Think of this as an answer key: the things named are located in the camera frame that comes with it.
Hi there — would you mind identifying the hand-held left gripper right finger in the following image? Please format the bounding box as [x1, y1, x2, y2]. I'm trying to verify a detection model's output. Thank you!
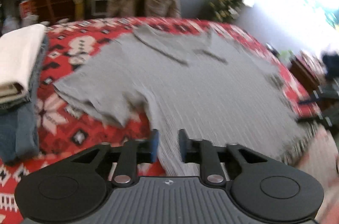
[178, 129, 269, 185]

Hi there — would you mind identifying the red patterned blanket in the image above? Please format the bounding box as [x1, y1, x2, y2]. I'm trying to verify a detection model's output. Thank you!
[0, 17, 322, 224]

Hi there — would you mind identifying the green plant sprig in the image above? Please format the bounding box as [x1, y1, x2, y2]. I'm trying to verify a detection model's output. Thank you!
[278, 50, 294, 60]

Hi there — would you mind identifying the red white carton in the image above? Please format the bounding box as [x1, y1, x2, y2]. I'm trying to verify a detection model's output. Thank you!
[20, 0, 33, 19]

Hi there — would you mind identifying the grey sweater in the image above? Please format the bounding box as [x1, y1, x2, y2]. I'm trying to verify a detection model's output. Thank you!
[53, 26, 322, 177]

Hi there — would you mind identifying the red broom handle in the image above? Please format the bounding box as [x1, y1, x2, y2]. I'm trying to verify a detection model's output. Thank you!
[42, 0, 57, 24]

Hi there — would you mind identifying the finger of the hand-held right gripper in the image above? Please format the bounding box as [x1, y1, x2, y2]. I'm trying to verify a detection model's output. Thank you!
[296, 107, 339, 127]
[297, 88, 339, 106]

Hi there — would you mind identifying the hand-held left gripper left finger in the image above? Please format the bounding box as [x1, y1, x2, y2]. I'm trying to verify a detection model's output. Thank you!
[70, 129, 160, 186]

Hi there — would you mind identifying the decorated Christmas tree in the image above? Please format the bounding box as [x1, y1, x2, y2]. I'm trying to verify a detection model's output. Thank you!
[209, 0, 244, 22]

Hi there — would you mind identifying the white plastic bag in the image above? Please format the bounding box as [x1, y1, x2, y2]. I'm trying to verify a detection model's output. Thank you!
[3, 15, 22, 34]

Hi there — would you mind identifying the wooden nightstand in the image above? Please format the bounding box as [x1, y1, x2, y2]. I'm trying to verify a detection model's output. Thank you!
[290, 54, 331, 93]

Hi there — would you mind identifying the dark blue fuzzy cloth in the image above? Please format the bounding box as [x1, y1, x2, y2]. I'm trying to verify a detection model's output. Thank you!
[320, 48, 339, 81]

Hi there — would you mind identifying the white folded cloth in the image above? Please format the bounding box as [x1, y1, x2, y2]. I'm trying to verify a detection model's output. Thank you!
[0, 24, 47, 105]

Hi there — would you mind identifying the yellow cardboard box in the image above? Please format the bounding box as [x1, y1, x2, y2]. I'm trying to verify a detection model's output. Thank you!
[74, 0, 85, 20]

